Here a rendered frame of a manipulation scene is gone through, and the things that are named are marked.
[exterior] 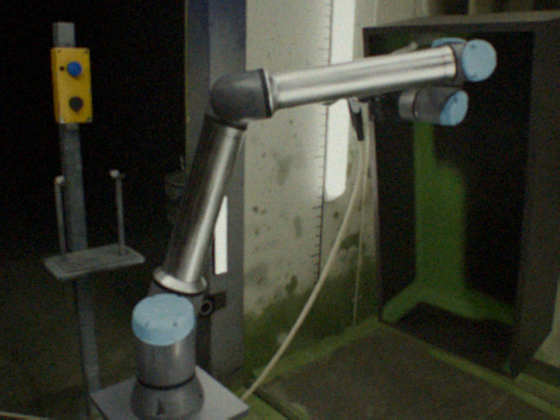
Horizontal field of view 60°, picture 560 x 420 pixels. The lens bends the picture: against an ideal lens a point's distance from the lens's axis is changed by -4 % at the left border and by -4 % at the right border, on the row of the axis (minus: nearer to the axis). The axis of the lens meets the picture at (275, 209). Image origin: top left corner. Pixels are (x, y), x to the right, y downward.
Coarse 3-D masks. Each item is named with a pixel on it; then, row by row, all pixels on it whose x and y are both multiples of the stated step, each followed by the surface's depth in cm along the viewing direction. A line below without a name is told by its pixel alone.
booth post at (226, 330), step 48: (192, 0) 192; (240, 0) 193; (192, 48) 197; (240, 48) 198; (192, 96) 202; (192, 144) 207; (240, 192) 213; (240, 240) 219; (240, 288) 225; (240, 336) 231; (240, 384) 238
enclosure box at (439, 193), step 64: (512, 64) 168; (384, 128) 187; (448, 128) 195; (512, 128) 176; (384, 192) 196; (448, 192) 206; (512, 192) 184; (384, 256) 205; (448, 256) 217; (512, 256) 194; (384, 320) 210; (448, 320) 207; (512, 320) 201
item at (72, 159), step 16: (64, 32) 172; (64, 128) 179; (64, 144) 181; (64, 160) 183; (80, 160) 186; (64, 176) 186; (80, 176) 187; (64, 192) 189; (80, 192) 188; (80, 208) 189; (80, 224) 191; (80, 240) 192; (80, 288) 196; (80, 304) 197; (80, 320) 199; (80, 336) 202; (80, 352) 206; (96, 352) 207; (96, 368) 208; (96, 384) 209; (96, 416) 213
